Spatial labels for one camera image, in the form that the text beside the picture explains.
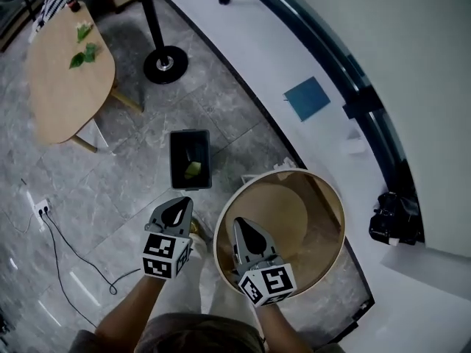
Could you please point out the person's left forearm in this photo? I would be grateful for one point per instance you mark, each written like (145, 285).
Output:
(129, 307)

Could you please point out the yellow paper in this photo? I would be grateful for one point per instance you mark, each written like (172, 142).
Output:
(193, 169)

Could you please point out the white projection screen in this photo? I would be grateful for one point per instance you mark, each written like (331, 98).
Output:
(423, 68)

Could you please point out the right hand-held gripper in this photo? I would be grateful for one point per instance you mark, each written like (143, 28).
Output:
(272, 283)

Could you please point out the crumpled white paper piece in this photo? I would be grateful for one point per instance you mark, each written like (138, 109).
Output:
(285, 164)

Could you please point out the black coat rack stand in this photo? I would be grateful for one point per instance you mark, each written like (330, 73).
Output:
(176, 74)

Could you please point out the white power strip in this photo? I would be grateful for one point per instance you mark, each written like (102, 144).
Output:
(42, 207)

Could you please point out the small dark bottle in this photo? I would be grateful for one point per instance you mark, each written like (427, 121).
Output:
(73, 4)

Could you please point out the black bag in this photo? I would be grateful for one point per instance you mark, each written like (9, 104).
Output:
(397, 219)

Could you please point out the wooden side table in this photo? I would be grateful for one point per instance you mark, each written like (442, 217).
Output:
(66, 105)

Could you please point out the teal notebook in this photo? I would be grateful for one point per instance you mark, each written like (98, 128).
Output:
(307, 99)

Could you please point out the person's light trousers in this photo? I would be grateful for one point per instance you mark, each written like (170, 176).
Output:
(184, 292)

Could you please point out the white wall socket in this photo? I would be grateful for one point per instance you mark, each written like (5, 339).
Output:
(363, 305)

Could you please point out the green leaf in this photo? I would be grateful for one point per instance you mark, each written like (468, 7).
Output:
(91, 51)
(76, 61)
(83, 31)

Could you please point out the small white box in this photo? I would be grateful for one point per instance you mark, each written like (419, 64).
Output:
(353, 142)

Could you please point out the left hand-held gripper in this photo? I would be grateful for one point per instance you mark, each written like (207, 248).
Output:
(162, 256)

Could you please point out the person's brown shirt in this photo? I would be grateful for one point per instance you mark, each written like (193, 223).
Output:
(165, 329)

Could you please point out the small white cup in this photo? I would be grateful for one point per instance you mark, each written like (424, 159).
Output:
(393, 242)

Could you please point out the black waste bin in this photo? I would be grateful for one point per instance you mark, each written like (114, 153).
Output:
(180, 149)

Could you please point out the round glass-top side table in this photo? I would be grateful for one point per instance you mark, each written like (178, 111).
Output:
(324, 212)

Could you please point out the person's right forearm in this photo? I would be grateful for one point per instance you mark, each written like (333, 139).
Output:
(276, 326)

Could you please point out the person's left shoe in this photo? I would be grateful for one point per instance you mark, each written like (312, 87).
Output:
(198, 230)

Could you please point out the black screen housing bar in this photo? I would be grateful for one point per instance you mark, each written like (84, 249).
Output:
(362, 109)

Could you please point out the black white patterned cloth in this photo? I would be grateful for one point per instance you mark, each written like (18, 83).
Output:
(51, 7)

